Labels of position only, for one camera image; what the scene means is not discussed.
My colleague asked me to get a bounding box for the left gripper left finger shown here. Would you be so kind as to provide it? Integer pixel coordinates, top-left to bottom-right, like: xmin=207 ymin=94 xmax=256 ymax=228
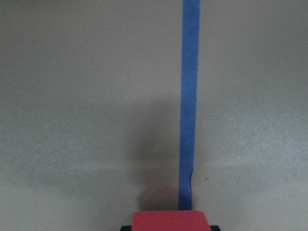
xmin=120 ymin=225 xmax=132 ymax=231

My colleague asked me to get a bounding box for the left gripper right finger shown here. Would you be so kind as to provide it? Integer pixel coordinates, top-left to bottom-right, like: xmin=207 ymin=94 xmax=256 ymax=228
xmin=210 ymin=225 xmax=219 ymax=231

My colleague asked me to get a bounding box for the red block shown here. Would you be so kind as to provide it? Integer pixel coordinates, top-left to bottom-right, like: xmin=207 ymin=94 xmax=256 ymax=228
xmin=131 ymin=210 xmax=211 ymax=231

